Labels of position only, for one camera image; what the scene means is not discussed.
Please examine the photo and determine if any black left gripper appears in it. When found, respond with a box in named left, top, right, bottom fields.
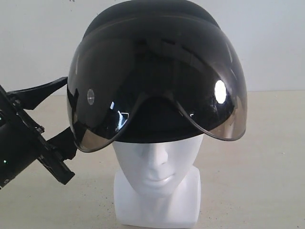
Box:
left=0, top=76, right=77, bottom=185

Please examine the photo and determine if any black helmet with tinted visor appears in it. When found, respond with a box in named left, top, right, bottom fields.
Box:
left=67, top=0, right=247, bottom=152

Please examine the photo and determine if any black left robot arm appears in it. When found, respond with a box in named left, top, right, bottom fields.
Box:
left=0, top=77, right=77, bottom=188

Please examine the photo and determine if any white mannequin head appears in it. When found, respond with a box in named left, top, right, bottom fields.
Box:
left=113, top=135, right=203, bottom=215

